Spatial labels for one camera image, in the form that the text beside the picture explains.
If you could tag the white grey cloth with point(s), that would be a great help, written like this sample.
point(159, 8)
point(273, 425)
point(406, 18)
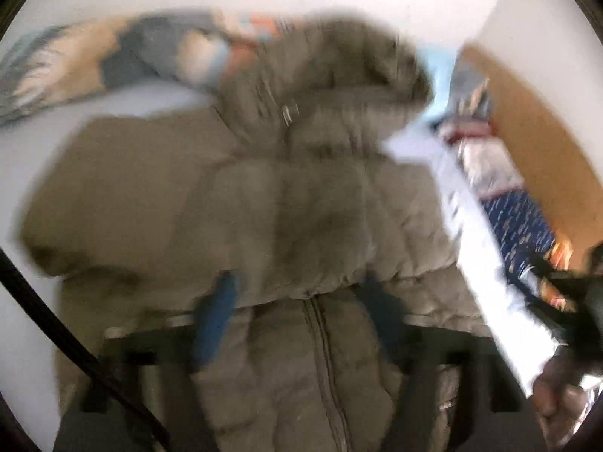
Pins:
point(490, 167)

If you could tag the person's right hand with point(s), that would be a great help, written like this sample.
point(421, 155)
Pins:
point(556, 388)

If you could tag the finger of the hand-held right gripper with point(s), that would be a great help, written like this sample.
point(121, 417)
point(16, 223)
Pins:
point(546, 270)

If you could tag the wooden bed board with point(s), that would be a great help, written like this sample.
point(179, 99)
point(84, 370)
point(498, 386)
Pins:
point(546, 146)

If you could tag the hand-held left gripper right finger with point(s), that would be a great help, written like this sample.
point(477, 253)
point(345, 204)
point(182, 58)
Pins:
point(384, 310)

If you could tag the olive puffer jacket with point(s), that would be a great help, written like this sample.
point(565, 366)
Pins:
point(292, 207)

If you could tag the patterned striped quilt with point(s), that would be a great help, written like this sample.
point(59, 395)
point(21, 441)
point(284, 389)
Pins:
point(117, 63)

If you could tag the red and white striped cloth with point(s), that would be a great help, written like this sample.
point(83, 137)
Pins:
point(471, 131)

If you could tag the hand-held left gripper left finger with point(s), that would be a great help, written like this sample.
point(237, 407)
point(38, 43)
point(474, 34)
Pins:
point(217, 306)

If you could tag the navy star-print cloth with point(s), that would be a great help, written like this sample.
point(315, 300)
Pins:
point(518, 226)

